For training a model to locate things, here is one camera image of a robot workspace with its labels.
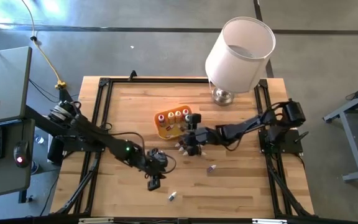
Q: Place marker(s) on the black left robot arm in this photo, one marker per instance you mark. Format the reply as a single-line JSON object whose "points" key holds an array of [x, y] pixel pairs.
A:
{"points": [[104, 140]]}

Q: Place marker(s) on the black computer mouse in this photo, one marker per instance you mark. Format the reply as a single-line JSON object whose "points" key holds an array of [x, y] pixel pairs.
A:
{"points": [[21, 152]]}

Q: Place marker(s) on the small dark green coloring bottle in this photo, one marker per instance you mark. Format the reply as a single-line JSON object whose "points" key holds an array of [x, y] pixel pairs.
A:
{"points": [[172, 196]]}

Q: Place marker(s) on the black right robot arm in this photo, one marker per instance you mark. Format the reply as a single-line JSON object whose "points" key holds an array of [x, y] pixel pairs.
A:
{"points": [[241, 129]]}

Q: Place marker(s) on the small dark red coloring bottle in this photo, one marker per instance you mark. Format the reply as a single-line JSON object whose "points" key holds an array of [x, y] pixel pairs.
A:
{"points": [[177, 145]]}

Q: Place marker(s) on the white shade silver table lamp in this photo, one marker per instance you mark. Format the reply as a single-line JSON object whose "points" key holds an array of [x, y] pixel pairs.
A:
{"points": [[238, 62]]}

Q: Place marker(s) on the yellow plastic bin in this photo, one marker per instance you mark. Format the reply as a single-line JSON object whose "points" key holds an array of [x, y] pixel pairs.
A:
{"points": [[176, 133]]}

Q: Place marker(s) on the large orange coloring bottle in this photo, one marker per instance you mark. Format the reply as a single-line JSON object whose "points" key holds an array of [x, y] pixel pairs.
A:
{"points": [[170, 116]]}

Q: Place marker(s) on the small black clamp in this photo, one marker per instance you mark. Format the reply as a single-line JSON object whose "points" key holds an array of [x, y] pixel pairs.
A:
{"points": [[132, 75]]}

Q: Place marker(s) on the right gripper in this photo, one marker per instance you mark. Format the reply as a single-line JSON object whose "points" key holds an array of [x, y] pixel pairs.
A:
{"points": [[194, 141]]}

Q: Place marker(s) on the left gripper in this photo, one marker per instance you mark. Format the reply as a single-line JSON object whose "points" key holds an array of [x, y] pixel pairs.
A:
{"points": [[156, 168]]}

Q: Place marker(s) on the silver metal bracket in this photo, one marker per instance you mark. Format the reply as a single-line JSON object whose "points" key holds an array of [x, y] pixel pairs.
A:
{"points": [[96, 221], [269, 221]]}

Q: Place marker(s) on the black aluminium table frame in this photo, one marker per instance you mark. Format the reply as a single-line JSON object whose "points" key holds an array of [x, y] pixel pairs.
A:
{"points": [[166, 80]]}

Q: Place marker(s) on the grey computer desk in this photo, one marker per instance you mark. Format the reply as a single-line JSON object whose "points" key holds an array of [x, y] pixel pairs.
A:
{"points": [[5, 77]]}

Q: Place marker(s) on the large green coloring bottle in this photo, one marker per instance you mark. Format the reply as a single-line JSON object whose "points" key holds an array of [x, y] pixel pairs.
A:
{"points": [[187, 118]]}

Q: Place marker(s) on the large dark red coloring bottle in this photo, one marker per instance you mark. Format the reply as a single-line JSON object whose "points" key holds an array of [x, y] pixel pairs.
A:
{"points": [[161, 118]]}

